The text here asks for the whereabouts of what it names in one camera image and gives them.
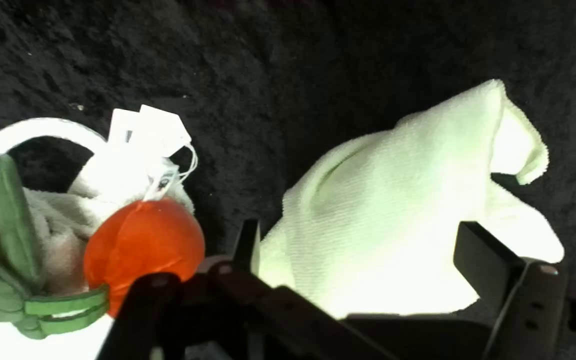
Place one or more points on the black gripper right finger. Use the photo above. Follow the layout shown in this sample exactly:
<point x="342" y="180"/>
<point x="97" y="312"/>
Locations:
<point x="522" y="296"/>

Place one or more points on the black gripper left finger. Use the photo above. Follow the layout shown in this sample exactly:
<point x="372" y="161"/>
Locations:
<point x="247" y="244"/>

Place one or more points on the pale green white cloth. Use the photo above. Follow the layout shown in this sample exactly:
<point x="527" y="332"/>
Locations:
<point x="371" y="229"/>

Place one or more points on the black velvet table cloth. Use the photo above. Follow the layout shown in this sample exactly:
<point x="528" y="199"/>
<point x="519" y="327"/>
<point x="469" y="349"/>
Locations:
<point x="267" y="86"/>

